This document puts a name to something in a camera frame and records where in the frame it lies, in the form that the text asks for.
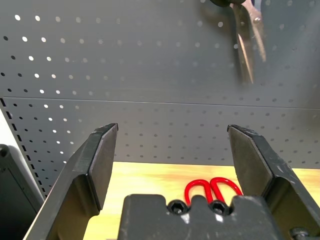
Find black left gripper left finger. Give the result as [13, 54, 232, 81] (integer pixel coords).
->
[23, 122, 119, 240]

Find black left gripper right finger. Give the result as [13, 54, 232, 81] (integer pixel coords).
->
[226, 124, 320, 240]

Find red-handled scissors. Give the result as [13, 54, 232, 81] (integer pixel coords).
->
[184, 177, 244, 205]

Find grey metal pegboard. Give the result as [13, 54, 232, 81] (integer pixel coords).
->
[0, 0, 320, 198]

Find black wheeled cabinet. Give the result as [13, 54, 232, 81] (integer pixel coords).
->
[0, 144, 45, 240]

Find black-handled scissors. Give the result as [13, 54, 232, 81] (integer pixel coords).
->
[208, 0, 267, 85]

